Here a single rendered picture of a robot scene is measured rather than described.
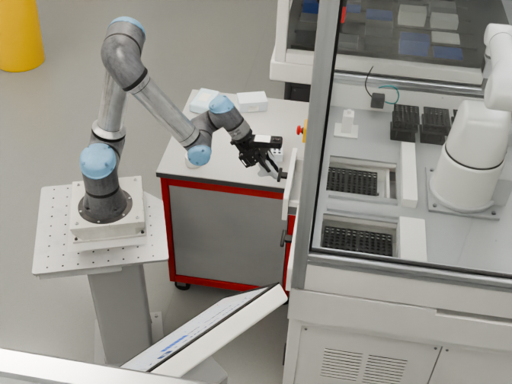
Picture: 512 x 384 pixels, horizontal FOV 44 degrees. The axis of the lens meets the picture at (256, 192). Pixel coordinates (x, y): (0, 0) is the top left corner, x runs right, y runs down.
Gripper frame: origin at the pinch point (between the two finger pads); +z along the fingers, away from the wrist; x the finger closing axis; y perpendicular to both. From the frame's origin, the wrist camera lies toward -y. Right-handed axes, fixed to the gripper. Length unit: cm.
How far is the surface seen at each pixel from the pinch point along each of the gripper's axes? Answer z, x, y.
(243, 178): 4.6, -12.4, 20.6
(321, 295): 10, 55, -17
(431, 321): 33, 55, -41
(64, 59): -28, -210, 200
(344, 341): 34, 54, -13
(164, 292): 46, -11, 94
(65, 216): -30, 21, 70
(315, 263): -2, 55, -23
